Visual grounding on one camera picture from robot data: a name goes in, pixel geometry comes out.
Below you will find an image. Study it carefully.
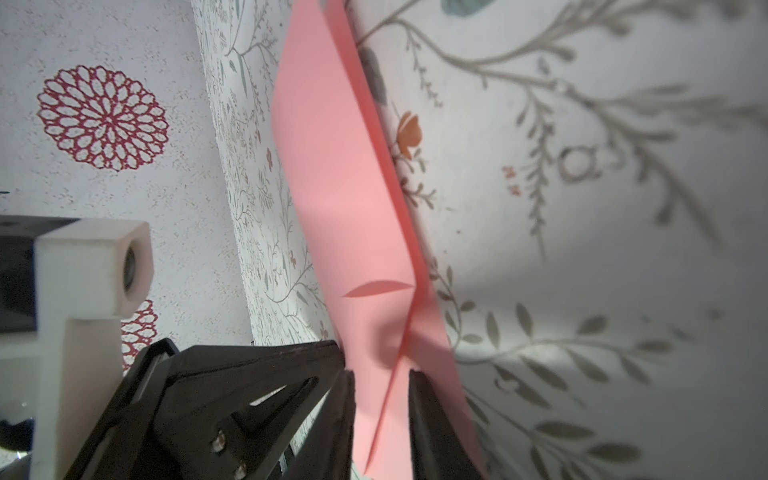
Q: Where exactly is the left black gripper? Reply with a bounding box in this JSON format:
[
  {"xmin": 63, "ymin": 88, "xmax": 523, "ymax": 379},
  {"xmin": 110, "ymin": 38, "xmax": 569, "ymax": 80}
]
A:
[{"xmin": 65, "ymin": 338, "xmax": 345, "ymax": 479}]

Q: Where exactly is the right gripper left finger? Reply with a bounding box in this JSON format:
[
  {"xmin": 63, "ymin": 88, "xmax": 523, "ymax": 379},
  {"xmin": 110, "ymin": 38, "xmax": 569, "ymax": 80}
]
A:
[{"xmin": 282, "ymin": 370, "xmax": 356, "ymax": 480}]

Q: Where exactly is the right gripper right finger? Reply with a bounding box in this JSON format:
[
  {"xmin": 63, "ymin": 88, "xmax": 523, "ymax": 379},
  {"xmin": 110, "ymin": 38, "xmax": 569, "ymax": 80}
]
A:
[{"xmin": 408, "ymin": 370, "xmax": 483, "ymax": 480}]

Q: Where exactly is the pink square paper sheet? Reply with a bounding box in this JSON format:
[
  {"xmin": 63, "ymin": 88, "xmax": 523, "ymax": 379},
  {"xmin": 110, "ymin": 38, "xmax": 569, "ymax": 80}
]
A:
[{"xmin": 271, "ymin": 1, "xmax": 486, "ymax": 479}]

